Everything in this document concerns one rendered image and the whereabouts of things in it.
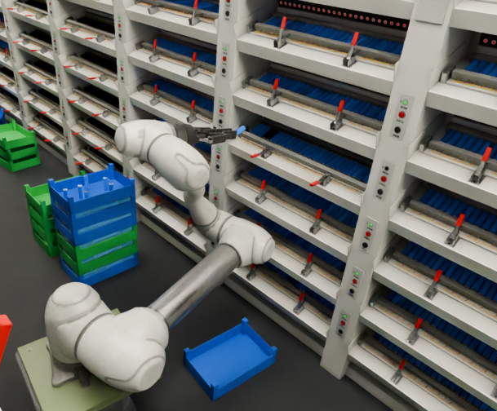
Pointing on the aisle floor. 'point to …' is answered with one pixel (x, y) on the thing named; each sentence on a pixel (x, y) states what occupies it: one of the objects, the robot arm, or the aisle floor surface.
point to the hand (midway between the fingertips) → (226, 134)
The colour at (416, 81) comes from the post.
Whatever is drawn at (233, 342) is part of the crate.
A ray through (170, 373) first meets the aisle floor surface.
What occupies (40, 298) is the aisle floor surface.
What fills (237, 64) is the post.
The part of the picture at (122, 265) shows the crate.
